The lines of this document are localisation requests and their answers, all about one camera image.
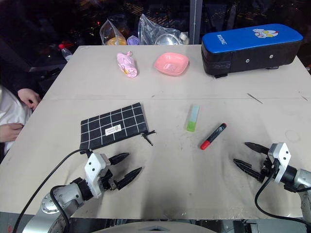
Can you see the light grey rounded shape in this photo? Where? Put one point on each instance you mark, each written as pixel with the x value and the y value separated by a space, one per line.
pixel 148 227

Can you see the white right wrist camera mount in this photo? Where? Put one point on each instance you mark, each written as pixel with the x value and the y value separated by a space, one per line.
pixel 281 157

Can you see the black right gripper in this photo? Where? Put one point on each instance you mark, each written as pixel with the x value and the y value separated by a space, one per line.
pixel 267 170

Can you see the plastic bag with yellow contents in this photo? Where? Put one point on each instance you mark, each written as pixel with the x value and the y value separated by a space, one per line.
pixel 113 34

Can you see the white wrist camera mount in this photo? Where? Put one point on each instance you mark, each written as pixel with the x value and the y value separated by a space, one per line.
pixel 281 157
pixel 93 167

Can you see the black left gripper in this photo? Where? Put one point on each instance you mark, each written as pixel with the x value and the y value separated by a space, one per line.
pixel 108 181

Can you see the red-capped plastic bottle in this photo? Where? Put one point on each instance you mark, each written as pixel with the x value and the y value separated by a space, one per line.
pixel 66 52

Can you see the pink plush toy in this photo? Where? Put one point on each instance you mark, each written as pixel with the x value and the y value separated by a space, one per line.
pixel 127 63

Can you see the red and black marker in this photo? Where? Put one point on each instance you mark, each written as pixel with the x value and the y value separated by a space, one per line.
pixel 213 136

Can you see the black sleeved person forearm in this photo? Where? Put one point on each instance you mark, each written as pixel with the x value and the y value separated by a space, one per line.
pixel 14 70

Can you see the grey vertical post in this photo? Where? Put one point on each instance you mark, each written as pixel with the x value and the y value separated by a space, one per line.
pixel 195 19

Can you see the clear plastic bag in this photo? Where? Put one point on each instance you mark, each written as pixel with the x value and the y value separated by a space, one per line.
pixel 155 26

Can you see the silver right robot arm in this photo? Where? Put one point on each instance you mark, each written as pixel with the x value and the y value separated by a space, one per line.
pixel 299 177

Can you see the pink plastic bowl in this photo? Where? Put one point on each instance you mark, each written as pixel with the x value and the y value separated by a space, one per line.
pixel 172 63

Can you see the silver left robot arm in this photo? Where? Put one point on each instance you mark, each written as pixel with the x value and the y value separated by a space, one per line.
pixel 63 196

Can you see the bare person hand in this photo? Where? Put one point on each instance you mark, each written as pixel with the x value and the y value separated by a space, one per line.
pixel 28 95
pixel 9 132

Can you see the blue-topped black padded box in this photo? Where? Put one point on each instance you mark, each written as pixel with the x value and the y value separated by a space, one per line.
pixel 250 48

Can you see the purple plastic bag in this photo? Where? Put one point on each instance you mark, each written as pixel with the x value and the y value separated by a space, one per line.
pixel 133 40

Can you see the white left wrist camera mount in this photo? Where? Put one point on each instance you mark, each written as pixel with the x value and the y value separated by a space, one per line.
pixel 93 167

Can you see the black grid pencil pouch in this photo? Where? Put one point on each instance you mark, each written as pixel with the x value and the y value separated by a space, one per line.
pixel 114 122

